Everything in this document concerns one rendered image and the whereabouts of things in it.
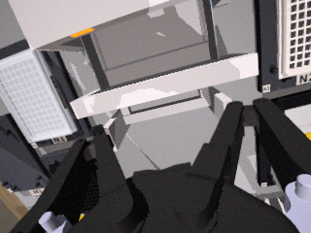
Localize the grey bench mat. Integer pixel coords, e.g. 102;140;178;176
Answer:
0;0;311;211

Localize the beige label with h1 text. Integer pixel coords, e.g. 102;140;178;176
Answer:
28;188;44;195

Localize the white multiwell plate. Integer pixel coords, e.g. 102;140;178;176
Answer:
275;0;311;79

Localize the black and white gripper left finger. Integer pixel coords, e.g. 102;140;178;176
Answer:
9;109;140;233

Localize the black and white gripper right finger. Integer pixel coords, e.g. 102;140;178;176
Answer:
172;86;311;233

